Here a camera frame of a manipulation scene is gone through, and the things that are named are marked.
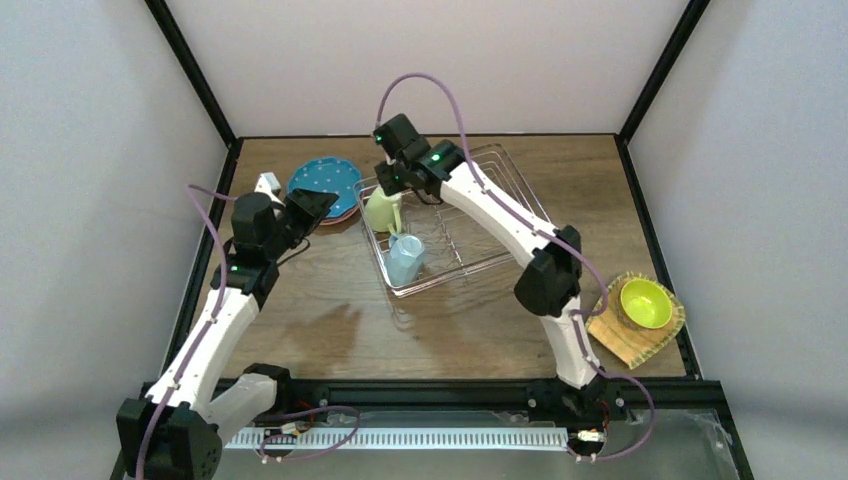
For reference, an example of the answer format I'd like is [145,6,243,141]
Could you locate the yellow-green bowl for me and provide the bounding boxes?
[619,278,673,329]

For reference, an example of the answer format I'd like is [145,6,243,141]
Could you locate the black aluminium frame rail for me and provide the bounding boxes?
[135,378,729,412]

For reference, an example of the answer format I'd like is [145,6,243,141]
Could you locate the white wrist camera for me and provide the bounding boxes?
[254,172,282,204]

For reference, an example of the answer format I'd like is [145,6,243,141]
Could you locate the light green mug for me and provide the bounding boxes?
[363,186,403,234]

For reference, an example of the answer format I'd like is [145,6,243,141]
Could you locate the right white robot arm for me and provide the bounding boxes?
[372,114,598,389]

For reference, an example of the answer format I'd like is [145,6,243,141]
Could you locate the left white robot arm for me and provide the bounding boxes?
[116,189,338,479]

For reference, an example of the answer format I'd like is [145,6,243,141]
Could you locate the white slotted cable duct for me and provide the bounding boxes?
[226,427,569,451]

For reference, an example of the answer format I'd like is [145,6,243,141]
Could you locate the blue polka dot plate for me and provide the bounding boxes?
[286,157,362,221]

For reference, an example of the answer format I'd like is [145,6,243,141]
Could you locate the pink plate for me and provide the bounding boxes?
[319,206,360,226]

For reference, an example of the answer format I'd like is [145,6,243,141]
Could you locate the light blue mug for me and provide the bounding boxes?
[386,225,426,287]

